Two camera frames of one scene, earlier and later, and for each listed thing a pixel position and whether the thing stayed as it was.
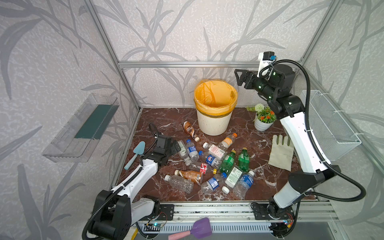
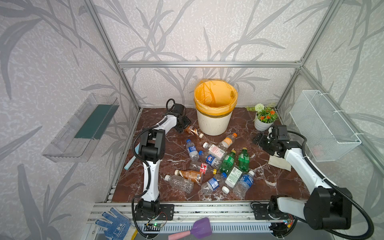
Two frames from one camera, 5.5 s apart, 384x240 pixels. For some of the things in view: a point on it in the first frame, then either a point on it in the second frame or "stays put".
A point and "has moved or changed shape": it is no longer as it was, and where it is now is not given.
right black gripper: x=252 y=79 → x=263 y=142
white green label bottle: x=232 y=179 stays put
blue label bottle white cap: x=244 y=184 stays put
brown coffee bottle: x=189 y=129 has moved or changed shape
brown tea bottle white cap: x=195 y=176 stays put
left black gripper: x=167 y=147 → x=183 y=124
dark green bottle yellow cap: x=244 y=160 stays put
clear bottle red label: x=203 y=167 stays put
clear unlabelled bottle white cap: x=179 y=183 stays put
